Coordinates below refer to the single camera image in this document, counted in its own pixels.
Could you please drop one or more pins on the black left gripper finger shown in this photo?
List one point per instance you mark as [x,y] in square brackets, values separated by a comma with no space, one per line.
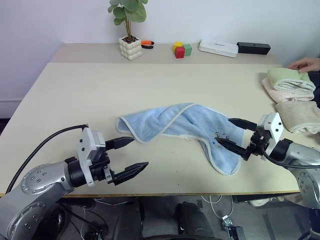
[131,171]
[122,142]

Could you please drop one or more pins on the black metal clamp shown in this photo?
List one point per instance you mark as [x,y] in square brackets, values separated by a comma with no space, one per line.
[232,230]

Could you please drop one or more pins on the green block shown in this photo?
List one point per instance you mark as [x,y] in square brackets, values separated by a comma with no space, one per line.
[188,50]

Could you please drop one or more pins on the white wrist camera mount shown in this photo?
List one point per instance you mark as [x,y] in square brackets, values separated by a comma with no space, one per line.
[275,125]
[83,150]

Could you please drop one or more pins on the green towel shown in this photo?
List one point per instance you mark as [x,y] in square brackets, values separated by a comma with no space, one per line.
[282,75]

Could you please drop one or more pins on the folded pink towel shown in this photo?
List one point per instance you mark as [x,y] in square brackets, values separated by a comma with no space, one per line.
[272,96]

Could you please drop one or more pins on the person's bare hand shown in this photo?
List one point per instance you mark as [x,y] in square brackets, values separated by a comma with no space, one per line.
[308,64]

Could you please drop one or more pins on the folded beige towel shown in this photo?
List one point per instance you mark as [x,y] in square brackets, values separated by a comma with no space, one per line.
[297,112]

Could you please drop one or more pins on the white flat box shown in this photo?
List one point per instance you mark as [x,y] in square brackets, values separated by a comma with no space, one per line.
[217,47]

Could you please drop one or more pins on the orange and black pliers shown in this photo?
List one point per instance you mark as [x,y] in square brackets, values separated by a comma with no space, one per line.
[147,42]

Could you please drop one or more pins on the white cloth under table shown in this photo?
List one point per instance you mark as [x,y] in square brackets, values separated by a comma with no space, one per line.
[265,200]

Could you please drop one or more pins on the yellow block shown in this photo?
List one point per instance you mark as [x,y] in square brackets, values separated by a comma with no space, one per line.
[178,44]

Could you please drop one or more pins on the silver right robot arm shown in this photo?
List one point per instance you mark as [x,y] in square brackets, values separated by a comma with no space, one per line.
[305,155]

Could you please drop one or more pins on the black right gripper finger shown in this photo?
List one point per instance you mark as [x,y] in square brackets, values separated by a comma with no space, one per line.
[243,123]
[232,147]

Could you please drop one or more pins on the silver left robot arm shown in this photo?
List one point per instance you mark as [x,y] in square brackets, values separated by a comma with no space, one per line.
[37,180]

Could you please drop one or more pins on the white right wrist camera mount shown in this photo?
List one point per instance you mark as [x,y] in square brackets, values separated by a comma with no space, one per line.
[275,125]

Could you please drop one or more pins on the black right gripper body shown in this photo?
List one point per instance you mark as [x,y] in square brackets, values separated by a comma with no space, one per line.
[257,142]

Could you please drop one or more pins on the black rectangular box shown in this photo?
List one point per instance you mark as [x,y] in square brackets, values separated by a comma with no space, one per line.
[252,47]

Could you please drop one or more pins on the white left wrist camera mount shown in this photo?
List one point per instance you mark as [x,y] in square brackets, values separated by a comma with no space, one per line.
[83,150]

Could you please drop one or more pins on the red block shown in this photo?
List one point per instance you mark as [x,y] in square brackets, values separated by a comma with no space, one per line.
[179,52]

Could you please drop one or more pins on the dark rounded shape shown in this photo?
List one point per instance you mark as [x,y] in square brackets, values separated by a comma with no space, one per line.
[192,220]

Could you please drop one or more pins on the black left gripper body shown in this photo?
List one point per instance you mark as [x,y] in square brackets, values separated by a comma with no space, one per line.
[101,170]

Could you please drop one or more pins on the light blue towel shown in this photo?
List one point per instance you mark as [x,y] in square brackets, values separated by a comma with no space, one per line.
[175,120]

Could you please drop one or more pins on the green plant in white pot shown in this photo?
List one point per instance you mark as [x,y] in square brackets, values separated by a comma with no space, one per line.
[130,48]

